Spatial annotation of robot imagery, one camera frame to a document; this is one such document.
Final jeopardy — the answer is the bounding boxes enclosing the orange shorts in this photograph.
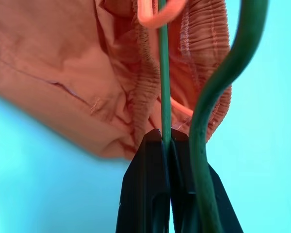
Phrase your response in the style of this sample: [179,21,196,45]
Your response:
[0,0,233,161]

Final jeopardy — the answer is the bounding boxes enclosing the dark green wire hanger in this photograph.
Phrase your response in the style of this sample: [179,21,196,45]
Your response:
[157,0,270,233]

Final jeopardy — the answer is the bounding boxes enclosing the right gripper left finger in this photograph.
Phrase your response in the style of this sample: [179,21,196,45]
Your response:
[115,129,171,233]

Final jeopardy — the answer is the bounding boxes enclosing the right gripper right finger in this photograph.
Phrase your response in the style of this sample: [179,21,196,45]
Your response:
[170,129,244,233]

